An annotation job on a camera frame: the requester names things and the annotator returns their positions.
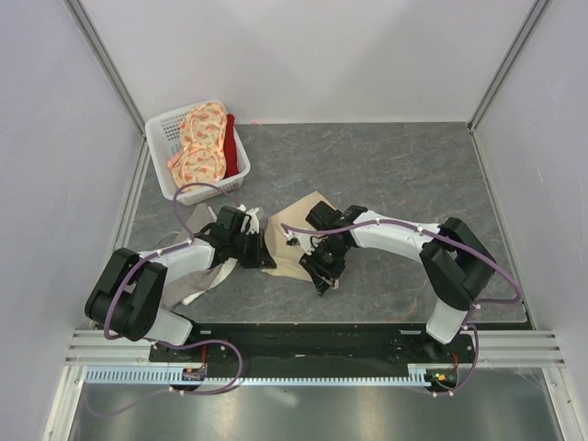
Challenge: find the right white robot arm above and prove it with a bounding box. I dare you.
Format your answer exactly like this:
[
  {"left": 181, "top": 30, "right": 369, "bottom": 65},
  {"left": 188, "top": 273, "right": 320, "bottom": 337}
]
[{"left": 286, "top": 202, "right": 495, "bottom": 362}]

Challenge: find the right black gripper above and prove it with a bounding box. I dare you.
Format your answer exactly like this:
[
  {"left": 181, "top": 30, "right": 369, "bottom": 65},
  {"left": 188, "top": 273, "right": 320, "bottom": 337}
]
[{"left": 299, "top": 239, "right": 350, "bottom": 296}]

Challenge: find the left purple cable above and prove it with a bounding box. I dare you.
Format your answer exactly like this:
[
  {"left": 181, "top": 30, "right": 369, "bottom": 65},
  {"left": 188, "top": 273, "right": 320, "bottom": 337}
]
[{"left": 85, "top": 182, "right": 244, "bottom": 417}]

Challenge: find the beige cloth napkin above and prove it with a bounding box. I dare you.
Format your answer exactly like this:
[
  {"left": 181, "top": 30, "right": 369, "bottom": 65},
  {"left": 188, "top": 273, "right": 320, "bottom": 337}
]
[{"left": 265, "top": 191, "right": 334, "bottom": 282}]

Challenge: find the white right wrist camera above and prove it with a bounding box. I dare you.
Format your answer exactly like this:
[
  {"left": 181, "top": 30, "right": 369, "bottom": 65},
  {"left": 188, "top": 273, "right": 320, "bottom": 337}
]
[{"left": 284, "top": 232, "right": 300, "bottom": 246}]

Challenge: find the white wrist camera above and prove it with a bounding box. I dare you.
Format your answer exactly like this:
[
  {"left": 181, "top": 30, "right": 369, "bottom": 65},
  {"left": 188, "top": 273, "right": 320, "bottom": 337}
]
[
  {"left": 241, "top": 207, "right": 264, "bottom": 235},
  {"left": 284, "top": 232, "right": 300, "bottom": 246}
]

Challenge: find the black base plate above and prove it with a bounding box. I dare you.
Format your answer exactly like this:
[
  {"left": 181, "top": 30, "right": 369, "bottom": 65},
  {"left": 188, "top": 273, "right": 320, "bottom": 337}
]
[{"left": 146, "top": 321, "right": 475, "bottom": 368}]

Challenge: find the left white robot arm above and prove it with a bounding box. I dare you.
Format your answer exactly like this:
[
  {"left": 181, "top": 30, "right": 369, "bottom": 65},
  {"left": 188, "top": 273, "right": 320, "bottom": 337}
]
[{"left": 85, "top": 206, "right": 277, "bottom": 361}]

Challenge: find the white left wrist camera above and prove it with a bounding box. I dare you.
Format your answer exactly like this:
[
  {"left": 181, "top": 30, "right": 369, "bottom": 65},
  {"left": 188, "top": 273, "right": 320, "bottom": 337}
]
[{"left": 241, "top": 207, "right": 264, "bottom": 235}]

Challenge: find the grey cloth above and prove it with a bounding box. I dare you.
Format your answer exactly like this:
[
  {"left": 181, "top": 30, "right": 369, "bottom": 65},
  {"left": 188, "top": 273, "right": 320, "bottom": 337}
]
[{"left": 161, "top": 203, "right": 235, "bottom": 310}]

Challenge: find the slotted cable duct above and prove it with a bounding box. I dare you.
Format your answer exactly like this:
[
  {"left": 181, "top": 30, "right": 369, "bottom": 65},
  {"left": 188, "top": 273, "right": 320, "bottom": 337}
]
[{"left": 85, "top": 366, "right": 431, "bottom": 387}]

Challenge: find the orange floral cloth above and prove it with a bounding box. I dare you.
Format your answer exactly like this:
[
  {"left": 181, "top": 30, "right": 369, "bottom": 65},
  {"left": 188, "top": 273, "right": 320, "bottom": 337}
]
[{"left": 167, "top": 101, "right": 228, "bottom": 187}]

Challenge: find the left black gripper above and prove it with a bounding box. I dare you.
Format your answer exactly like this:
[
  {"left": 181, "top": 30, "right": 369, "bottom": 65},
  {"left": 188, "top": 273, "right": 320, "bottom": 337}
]
[{"left": 229, "top": 229, "right": 275, "bottom": 269}]

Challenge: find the red cloth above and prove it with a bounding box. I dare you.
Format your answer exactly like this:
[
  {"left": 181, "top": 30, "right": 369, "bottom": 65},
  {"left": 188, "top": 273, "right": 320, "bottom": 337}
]
[{"left": 223, "top": 114, "right": 239, "bottom": 178}]

